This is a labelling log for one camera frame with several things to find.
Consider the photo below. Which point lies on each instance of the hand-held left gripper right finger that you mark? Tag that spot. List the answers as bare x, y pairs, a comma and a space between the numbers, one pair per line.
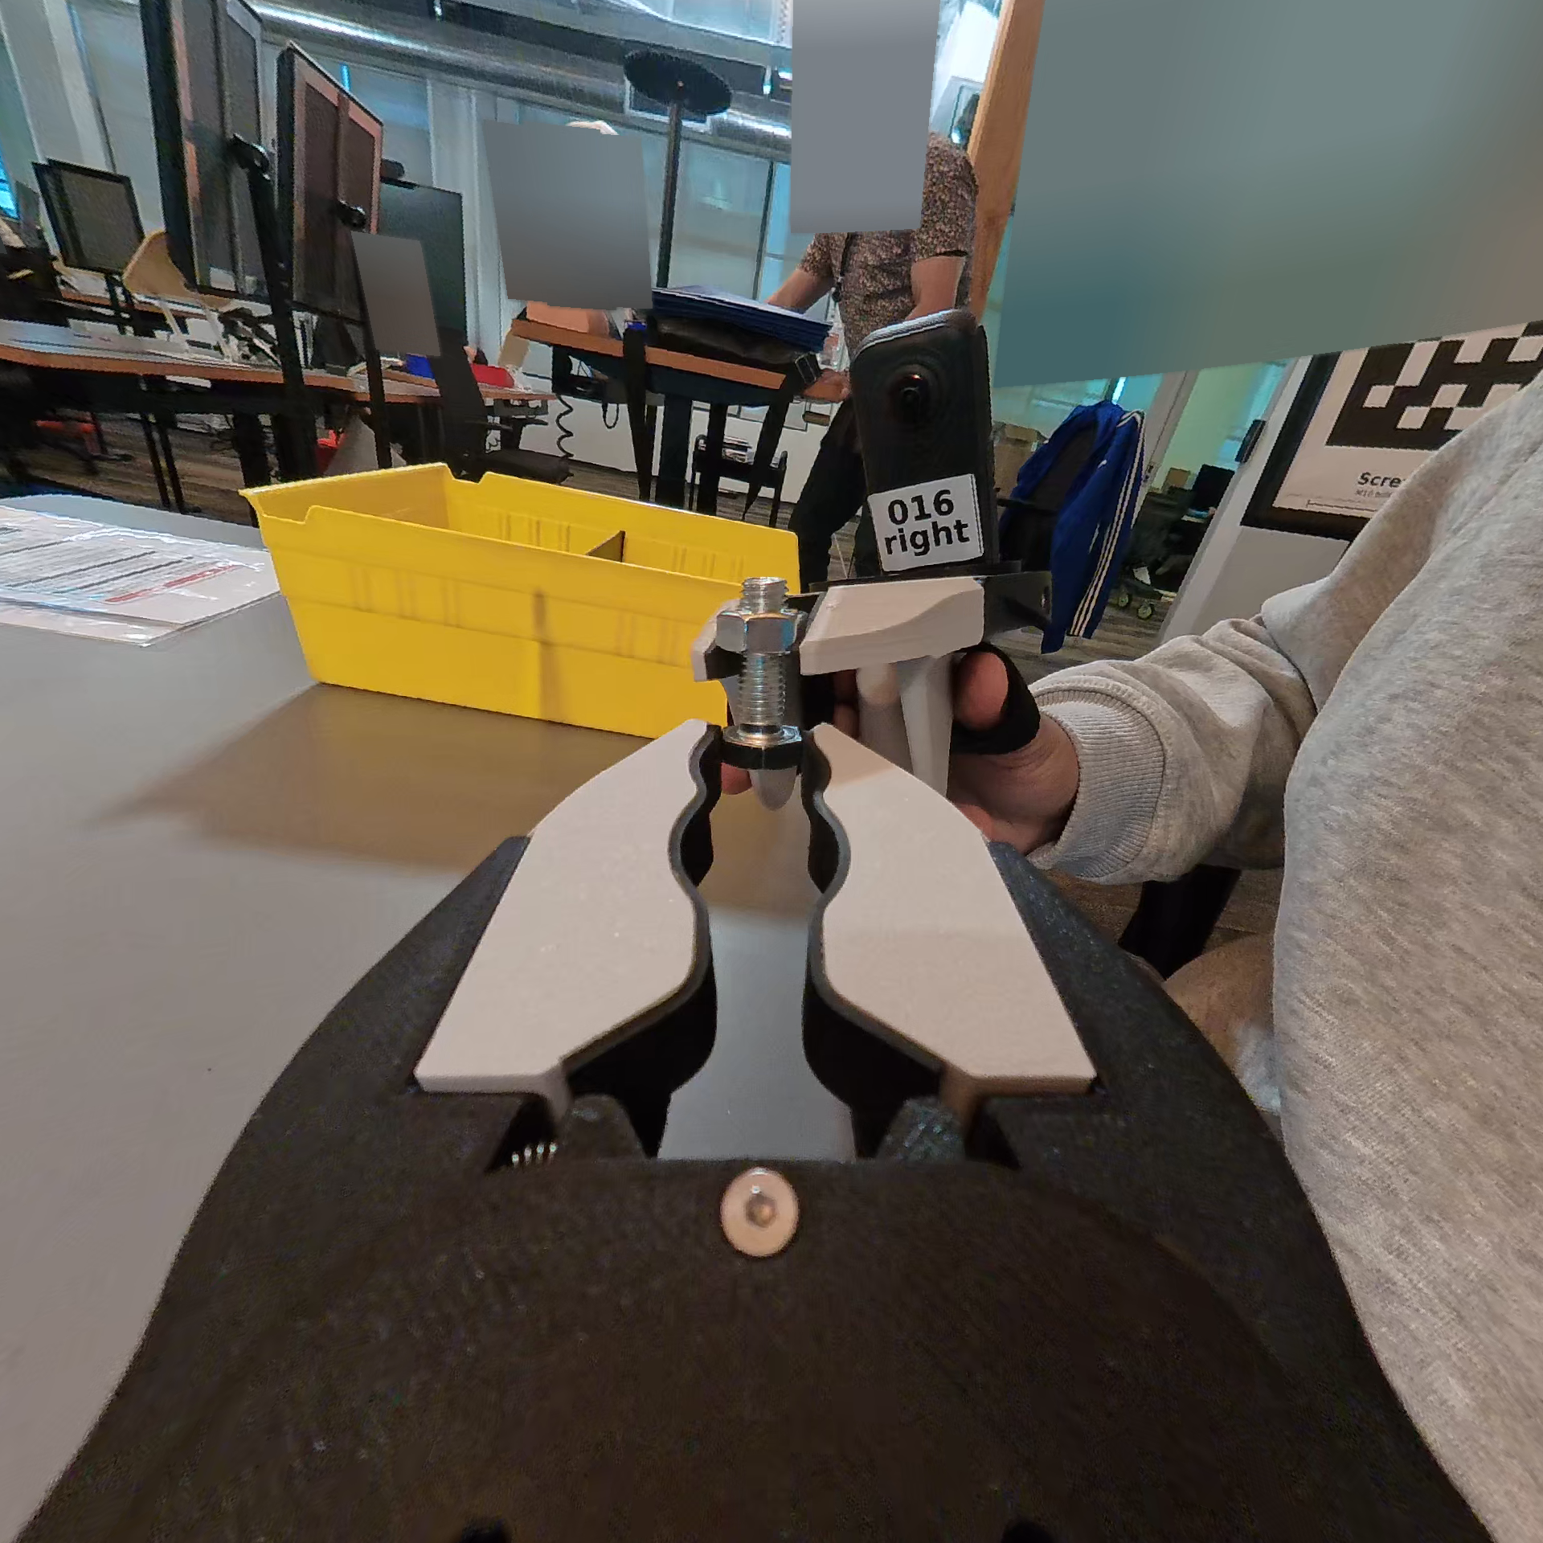
941, 929

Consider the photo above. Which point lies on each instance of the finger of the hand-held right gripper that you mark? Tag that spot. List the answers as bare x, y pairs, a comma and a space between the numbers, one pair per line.
879, 621
706, 651

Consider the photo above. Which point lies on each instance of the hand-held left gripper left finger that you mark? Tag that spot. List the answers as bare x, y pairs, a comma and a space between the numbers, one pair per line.
579, 916

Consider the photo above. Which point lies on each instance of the steel hex nut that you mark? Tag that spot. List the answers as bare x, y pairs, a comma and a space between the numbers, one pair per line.
758, 631

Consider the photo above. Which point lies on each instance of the steel bolt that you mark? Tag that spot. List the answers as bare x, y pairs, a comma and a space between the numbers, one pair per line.
762, 694

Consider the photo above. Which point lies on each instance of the person's right forearm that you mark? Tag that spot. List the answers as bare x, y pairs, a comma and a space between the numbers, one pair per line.
1181, 746

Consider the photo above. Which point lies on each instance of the grey desk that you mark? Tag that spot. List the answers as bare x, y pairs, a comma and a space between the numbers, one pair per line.
180, 903

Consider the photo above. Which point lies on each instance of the person's right hand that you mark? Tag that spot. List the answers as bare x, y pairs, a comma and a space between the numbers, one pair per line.
1025, 790

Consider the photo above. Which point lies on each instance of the blue jacket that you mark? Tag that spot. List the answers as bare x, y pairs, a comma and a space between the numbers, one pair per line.
1085, 507

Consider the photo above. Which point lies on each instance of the blue folder stack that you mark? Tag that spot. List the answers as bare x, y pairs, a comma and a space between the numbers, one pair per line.
736, 312

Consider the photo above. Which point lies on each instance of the yellow plastic bin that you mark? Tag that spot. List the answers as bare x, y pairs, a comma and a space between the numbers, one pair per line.
482, 604

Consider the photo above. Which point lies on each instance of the brown standing table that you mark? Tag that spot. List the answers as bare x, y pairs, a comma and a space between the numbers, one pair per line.
676, 362

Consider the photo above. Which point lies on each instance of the black office chair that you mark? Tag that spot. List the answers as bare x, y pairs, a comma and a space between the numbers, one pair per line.
476, 410

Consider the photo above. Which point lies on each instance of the pale bag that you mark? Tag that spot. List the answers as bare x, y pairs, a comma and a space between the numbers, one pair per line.
363, 448

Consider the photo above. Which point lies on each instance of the black floor lamp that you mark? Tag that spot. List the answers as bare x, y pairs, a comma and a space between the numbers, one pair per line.
679, 78

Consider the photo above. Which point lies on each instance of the black and white marker poster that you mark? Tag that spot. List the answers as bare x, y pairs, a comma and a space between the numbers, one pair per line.
1387, 410

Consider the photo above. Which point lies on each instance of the black monitor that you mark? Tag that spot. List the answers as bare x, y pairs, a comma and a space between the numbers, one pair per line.
449, 218

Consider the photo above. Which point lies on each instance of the person's grey sweatshirt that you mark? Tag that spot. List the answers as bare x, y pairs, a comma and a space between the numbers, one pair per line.
1448, 964

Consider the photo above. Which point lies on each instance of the printed sheet in clear sleeve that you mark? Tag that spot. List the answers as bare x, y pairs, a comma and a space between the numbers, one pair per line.
108, 572

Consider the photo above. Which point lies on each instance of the long brown office table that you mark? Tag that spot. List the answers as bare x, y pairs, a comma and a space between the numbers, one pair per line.
180, 362

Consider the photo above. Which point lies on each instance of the large monitor with mesh rear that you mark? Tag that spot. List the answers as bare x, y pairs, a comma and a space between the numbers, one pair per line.
217, 120
325, 167

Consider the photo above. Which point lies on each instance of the plywood chair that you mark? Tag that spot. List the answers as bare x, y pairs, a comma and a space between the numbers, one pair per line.
155, 267

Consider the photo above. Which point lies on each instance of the small dark monitor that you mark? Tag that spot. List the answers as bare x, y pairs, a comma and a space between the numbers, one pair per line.
91, 218

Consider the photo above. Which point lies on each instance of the wooden door frame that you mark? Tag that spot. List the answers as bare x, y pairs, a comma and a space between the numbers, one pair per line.
1005, 145

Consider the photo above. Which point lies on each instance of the silver air duct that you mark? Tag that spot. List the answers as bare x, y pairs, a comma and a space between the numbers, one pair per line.
542, 48

